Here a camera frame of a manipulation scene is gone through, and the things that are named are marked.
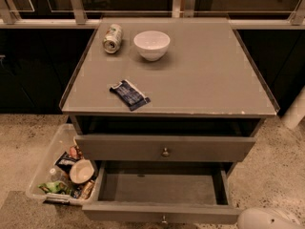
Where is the grey drawer cabinet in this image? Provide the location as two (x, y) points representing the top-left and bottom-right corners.
(59, 16), (281, 137)

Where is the white bowl in bin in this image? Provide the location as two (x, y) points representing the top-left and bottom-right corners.
(70, 159), (94, 184)

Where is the black snack bag in bin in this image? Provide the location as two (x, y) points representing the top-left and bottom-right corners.
(55, 152), (77, 174)

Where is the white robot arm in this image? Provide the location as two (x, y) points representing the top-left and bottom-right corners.
(237, 207), (305, 229)

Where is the white pole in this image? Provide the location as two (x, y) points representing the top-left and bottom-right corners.
(281, 86), (305, 129)

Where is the brown can in bin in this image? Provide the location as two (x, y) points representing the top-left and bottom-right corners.
(79, 180), (94, 199)

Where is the clear plastic bottle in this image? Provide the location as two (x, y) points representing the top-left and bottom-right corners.
(50, 168), (69, 184)

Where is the grey drawer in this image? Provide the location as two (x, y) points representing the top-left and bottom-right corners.
(83, 161), (240, 224)
(75, 135), (255, 162)

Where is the metal railing with glass panels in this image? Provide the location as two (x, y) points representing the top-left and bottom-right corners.
(0, 0), (305, 30)

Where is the green snack bag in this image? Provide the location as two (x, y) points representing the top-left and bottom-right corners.
(38, 180), (71, 195)

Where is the white ceramic bowl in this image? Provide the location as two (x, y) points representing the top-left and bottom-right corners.
(133, 31), (171, 61)

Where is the clear plastic storage bin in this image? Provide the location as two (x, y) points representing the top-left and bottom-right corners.
(26, 124), (101, 206)

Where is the green white soda can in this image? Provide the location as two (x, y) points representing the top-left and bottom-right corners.
(103, 24), (123, 53)

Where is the red snack packet in bin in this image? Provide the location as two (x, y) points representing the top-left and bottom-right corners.
(70, 145), (84, 159)

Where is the blue snack packet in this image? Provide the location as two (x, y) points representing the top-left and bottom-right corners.
(110, 79), (151, 111)

